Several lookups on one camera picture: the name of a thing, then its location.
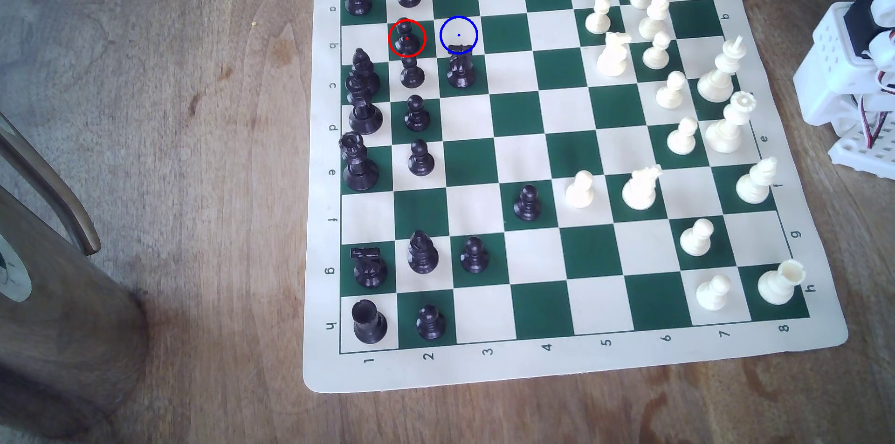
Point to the white queen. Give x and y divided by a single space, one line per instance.
725 133

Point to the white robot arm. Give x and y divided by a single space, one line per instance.
832 59

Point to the green and cream chess mat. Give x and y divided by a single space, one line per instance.
489 366

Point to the black bishop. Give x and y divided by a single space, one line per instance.
423 257
363 66

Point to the black queen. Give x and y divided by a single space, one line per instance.
359 171

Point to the white rook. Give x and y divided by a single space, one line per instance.
777 285

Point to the black king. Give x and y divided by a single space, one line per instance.
365 119

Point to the white knight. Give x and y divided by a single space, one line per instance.
640 192
613 58

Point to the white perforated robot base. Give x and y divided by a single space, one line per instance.
860 154

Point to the white king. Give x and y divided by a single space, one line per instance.
717 83

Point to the black knight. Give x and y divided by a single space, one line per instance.
370 271
461 70

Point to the white bishop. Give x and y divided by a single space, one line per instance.
654 21
754 185

